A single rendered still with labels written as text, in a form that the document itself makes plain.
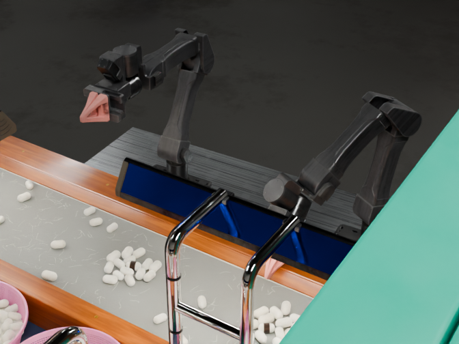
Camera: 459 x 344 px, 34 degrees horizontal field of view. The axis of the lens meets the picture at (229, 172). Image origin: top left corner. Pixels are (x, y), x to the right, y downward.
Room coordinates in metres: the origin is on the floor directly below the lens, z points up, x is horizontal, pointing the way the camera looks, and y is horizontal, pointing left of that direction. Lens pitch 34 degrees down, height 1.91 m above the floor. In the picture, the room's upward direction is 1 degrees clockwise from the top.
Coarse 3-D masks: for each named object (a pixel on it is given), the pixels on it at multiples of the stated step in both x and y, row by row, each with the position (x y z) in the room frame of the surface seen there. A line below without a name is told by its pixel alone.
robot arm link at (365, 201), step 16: (384, 144) 1.52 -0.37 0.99; (400, 144) 1.51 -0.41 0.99; (384, 160) 1.50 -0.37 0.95; (368, 176) 1.53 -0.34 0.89; (384, 176) 1.50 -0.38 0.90; (368, 192) 1.51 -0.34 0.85; (384, 192) 1.50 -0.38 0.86; (352, 208) 1.53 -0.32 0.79; (368, 208) 1.49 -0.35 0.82; (368, 224) 1.48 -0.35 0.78
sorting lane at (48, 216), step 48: (0, 192) 1.64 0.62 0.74; (48, 192) 1.65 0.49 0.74; (0, 240) 1.44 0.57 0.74; (48, 240) 1.44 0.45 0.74; (96, 240) 1.44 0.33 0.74; (144, 240) 1.45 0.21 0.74; (96, 288) 1.27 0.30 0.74; (144, 288) 1.27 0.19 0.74; (192, 288) 1.27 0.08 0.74; (288, 288) 1.28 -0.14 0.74; (192, 336) 1.12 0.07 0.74
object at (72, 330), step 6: (60, 330) 0.77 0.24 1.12; (66, 330) 0.77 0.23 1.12; (72, 330) 0.77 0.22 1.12; (78, 330) 0.78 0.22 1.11; (54, 336) 0.75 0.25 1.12; (60, 336) 0.75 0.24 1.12; (66, 336) 0.76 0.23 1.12; (72, 336) 0.76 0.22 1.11; (78, 336) 0.77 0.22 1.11; (84, 336) 0.78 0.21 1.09; (48, 342) 0.74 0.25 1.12; (54, 342) 0.74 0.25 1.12; (60, 342) 0.74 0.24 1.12; (66, 342) 0.75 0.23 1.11; (72, 342) 0.76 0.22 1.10; (78, 342) 0.77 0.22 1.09; (84, 342) 0.78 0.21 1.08
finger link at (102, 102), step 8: (88, 88) 1.55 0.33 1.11; (96, 88) 1.55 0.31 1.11; (88, 96) 1.55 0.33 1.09; (104, 96) 1.52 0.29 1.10; (96, 104) 1.50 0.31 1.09; (104, 104) 1.52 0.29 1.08; (88, 112) 1.48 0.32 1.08; (104, 112) 1.52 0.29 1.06; (88, 120) 1.48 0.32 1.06; (96, 120) 1.50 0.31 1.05; (104, 120) 1.51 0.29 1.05
